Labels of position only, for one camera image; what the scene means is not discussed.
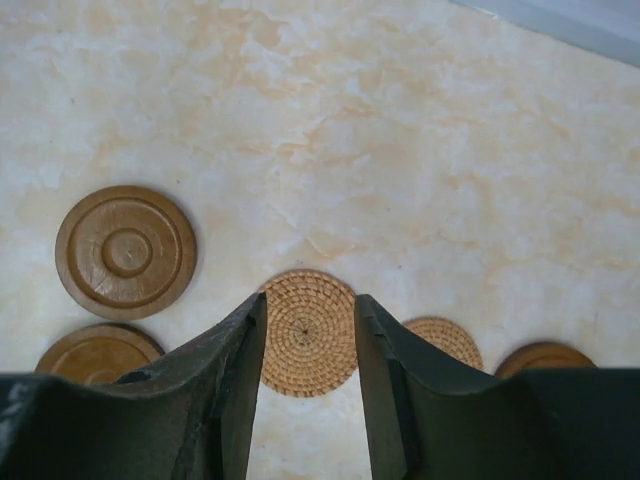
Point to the woven rattan coaster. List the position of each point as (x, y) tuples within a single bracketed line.
[(310, 342), (448, 337)]

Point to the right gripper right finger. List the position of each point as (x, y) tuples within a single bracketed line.
[(430, 416)]

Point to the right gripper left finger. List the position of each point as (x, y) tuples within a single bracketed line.
[(188, 415)]

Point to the dark wooden coaster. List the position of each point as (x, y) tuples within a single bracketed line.
[(99, 353), (126, 252), (544, 354)]

